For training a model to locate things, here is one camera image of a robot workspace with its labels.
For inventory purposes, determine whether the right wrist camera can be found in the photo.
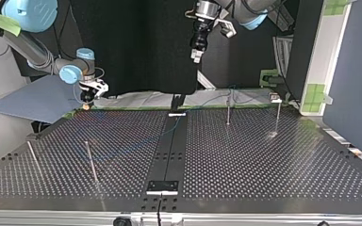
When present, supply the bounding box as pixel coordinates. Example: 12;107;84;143
78;77;110;99

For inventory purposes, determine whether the black knob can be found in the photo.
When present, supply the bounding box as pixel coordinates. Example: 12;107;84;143
112;216;134;226

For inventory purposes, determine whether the black panel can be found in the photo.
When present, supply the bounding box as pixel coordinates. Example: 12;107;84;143
55;0;324;97

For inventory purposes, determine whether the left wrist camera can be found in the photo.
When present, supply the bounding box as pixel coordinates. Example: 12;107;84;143
214;18;238;40

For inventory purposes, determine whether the metal post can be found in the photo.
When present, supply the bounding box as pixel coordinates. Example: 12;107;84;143
26;140;46;182
225;95;232;126
85;140;101;184
269;92;283;137

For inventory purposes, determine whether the grey board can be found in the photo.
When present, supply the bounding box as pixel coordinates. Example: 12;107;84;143
0;74;87;125

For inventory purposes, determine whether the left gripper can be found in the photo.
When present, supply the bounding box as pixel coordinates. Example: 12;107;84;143
189;18;210;64

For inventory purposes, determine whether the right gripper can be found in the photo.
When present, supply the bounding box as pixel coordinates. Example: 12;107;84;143
80;89;96;111

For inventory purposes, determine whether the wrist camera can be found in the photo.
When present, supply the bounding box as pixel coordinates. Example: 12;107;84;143
214;18;238;40
78;77;110;99

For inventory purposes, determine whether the black cable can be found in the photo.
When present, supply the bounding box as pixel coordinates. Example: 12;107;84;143
51;0;77;61
156;193;164;226

